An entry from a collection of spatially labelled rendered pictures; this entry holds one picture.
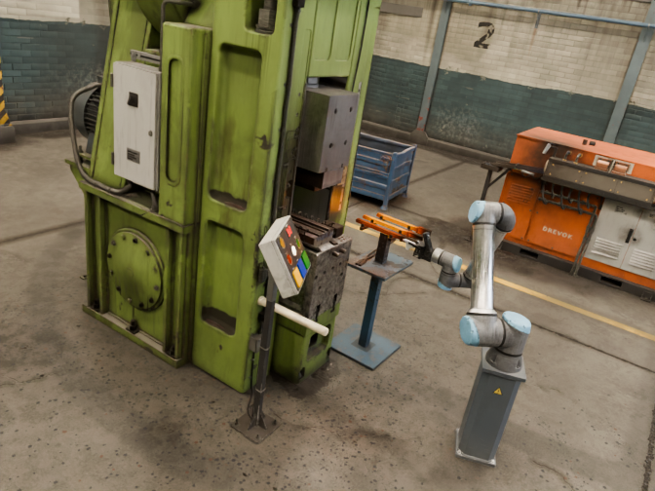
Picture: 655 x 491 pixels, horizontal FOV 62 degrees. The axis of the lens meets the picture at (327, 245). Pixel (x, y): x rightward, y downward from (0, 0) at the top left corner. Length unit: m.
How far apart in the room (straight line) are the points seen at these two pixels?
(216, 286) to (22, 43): 5.84
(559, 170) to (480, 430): 3.39
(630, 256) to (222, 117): 4.46
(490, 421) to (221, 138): 2.07
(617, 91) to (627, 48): 0.64
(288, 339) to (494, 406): 1.23
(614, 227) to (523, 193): 0.94
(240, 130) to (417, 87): 8.26
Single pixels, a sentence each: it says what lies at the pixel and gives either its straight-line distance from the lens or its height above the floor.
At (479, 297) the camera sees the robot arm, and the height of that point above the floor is 0.95.
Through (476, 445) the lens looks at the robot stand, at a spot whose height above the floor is 0.10.
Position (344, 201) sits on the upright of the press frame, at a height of 1.04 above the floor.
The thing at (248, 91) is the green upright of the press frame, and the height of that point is 1.72.
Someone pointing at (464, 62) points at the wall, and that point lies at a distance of 10.60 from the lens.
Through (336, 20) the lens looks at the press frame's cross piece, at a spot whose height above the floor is 2.10.
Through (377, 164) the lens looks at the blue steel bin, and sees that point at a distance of 6.72.
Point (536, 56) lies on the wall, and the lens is 10.25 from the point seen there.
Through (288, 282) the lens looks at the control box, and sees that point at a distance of 2.45.
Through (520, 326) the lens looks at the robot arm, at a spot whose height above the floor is 0.86.
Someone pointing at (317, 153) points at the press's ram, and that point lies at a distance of 2.85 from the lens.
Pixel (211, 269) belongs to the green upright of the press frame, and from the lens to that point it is 3.24.
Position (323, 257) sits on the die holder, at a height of 0.88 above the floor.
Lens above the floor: 2.15
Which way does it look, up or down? 23 degrees down
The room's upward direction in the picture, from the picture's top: 9 degrees clockwise
